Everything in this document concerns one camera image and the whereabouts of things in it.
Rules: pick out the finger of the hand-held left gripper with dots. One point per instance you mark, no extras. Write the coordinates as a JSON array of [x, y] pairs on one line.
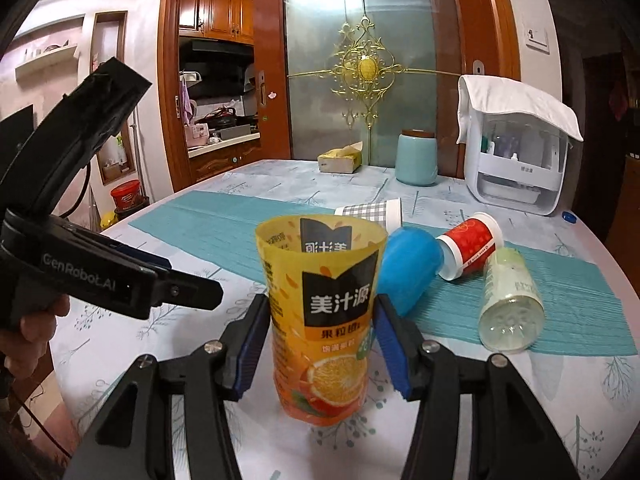
[[192, 290], [150, 262]]

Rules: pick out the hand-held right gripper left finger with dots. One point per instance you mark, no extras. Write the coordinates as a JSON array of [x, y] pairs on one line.
[[252, 346]]

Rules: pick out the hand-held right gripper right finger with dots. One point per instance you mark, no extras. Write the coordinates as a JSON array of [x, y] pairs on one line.
[[395, 356]]

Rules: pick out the yellow orange-print plastic cup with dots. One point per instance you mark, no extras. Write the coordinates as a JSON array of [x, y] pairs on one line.
[[320, 340]]

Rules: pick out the blue plastic cup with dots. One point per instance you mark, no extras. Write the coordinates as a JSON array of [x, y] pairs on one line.
[[407, 265]]

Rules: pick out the clear greenish plastic cup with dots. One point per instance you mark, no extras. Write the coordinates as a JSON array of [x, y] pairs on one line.
[[510, 305]]

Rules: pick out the red paper cup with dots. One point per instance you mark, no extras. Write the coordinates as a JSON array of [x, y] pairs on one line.
[[470, 242]]

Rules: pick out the grey checked paper cup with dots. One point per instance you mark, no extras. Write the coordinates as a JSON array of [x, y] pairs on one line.
[[367, 210]]

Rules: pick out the person's left hand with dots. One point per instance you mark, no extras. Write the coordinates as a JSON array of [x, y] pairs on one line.
[[30, 345]]

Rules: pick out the teal table runner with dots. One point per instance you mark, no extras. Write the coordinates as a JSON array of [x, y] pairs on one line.
[[215, 230]]

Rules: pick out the red bucket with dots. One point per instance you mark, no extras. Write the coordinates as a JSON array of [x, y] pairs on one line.
[[126, 195]]

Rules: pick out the wooden kitchen counter cabinet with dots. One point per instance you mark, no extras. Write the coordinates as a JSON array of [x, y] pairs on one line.
[[220, 162]]

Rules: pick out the pink kitchen appliance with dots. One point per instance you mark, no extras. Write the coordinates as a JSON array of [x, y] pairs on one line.
[[196, 134]]

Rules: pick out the yellow tissue box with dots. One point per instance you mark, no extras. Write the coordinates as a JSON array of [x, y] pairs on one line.
[[340, 160]]

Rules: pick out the teal ceramic jar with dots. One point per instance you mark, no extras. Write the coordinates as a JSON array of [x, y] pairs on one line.
[[415, 160]]

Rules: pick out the white countertop appliance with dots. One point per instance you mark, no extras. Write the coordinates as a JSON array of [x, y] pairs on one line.
[[510, 195]]

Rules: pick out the black range hood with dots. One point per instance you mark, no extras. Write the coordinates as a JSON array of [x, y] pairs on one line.
[[215, 52]]

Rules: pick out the blue bottle cap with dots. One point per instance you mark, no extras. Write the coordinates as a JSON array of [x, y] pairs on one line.
[[568, 217]]

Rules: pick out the white cloth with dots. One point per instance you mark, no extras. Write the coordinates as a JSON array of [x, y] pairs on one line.
[[510, 100]]

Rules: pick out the frosted glass door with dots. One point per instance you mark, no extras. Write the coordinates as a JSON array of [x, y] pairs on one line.
[[320, 35]]

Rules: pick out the white wall shelf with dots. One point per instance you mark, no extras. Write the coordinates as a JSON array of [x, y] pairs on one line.
[[45, 60]]

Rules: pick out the wooden door frame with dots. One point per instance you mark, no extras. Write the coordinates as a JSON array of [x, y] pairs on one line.
[[492, 20], [270, 35]]

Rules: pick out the wooden kitchen wall cabinets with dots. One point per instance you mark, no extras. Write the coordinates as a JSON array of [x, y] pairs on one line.
[[217, 7]]

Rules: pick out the white wall switch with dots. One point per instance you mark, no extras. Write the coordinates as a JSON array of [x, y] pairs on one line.
[[536, 38]]

